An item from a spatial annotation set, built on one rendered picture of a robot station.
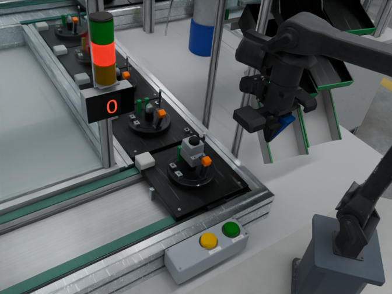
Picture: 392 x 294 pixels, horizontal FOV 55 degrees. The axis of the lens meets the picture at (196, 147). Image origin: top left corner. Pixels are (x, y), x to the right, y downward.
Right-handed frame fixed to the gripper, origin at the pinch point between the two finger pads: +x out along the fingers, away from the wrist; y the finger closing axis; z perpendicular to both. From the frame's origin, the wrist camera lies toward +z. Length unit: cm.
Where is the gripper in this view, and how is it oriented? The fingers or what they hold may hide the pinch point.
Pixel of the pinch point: (270, 129)
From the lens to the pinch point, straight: 83.2
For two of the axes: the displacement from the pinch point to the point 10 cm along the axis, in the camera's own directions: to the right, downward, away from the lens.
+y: -8.3, 3.0, -4.6
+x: -0.9, 7.5, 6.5
